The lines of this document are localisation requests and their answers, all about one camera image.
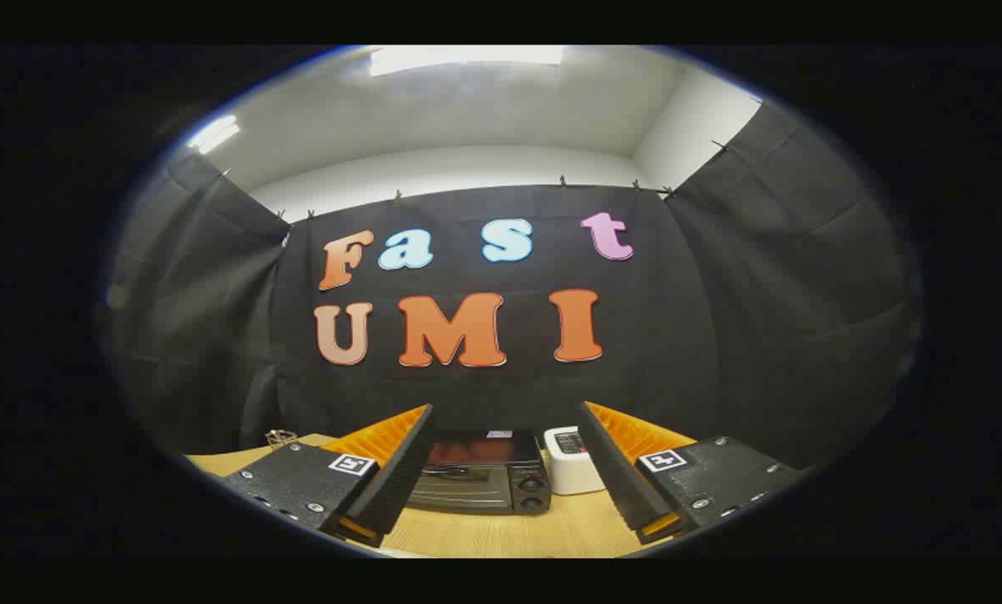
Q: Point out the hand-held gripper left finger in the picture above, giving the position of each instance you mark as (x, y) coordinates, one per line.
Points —
(400, 478)

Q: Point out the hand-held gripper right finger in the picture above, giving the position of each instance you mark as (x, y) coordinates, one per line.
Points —
(618, 478)

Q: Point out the black toaster oven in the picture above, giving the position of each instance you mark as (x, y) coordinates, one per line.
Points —
(475, 491)

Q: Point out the white box appliance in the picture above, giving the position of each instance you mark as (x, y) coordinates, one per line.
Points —
(569, 474)

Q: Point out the small ceiling light panel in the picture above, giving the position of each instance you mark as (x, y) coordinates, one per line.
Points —
(214, 134)

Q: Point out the long ceiling light panel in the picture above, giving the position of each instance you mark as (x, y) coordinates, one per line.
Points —
(467, 57)

